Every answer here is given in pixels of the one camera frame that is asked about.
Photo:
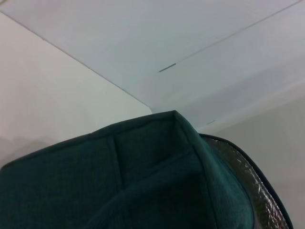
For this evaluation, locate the dark teal insulated lunch bag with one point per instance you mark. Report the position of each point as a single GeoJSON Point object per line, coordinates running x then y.
{"type": "Point", "coordinates": [95, 179]}

